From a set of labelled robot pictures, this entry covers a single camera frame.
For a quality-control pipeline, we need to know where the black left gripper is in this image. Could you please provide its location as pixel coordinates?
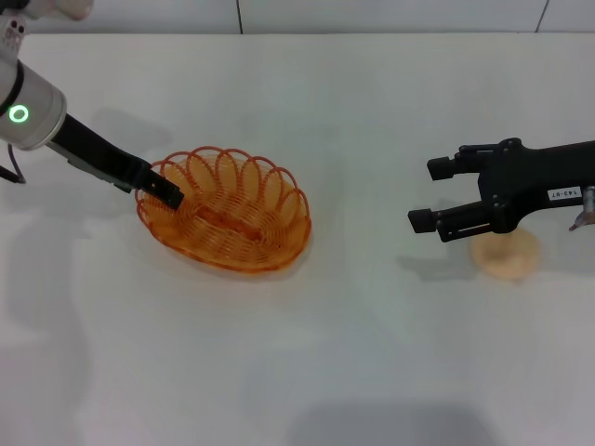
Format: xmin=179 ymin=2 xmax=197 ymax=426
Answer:
xmin=48 ymin=113 xmax=185 ymax=211

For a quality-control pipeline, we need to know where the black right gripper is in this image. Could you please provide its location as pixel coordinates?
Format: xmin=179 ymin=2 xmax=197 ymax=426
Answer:
xmin=407 ymin=137 xmax=595 ymax=244

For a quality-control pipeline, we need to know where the orange plastic woven basket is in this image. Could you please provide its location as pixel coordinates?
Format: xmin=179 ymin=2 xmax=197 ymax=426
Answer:
xmin=134 ymin=146 xmax=312 ymax=274

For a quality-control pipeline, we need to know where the beige round bun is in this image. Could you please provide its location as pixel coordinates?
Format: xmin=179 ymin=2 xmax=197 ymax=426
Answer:
xmin=469 ymin=227 xmax=542 ymax=282

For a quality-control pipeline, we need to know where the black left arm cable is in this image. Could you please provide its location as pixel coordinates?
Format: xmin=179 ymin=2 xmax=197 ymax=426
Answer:
xmin=0 ymin=142 xmax=28 ymax=184

